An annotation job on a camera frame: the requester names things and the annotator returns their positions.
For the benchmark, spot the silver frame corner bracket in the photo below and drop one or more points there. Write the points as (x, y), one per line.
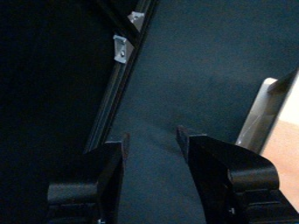
(123, 49)
(137, 17)

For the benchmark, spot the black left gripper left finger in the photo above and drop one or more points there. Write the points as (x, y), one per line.
(90, 180)

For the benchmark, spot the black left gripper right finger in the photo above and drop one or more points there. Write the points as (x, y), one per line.
(230, 180)

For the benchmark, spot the black aluminium frame rail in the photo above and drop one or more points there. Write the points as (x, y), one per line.
(117, 93)

